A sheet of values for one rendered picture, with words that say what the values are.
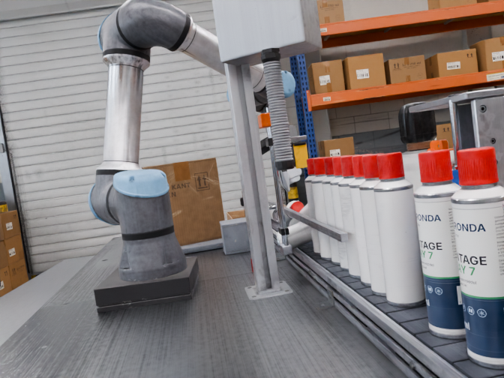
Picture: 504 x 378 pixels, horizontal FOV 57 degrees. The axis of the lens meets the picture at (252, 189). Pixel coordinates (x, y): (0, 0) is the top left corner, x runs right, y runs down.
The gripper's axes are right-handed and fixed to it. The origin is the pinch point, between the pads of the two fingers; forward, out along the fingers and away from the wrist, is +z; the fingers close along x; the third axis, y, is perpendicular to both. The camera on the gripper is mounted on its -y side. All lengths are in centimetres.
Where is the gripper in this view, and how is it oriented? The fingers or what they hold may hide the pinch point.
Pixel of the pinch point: (285, 187)
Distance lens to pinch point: 133.5
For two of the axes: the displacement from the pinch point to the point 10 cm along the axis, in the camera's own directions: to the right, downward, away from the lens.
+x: -0.5, 4.5, 8.9
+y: 9.8, -1.5, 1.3
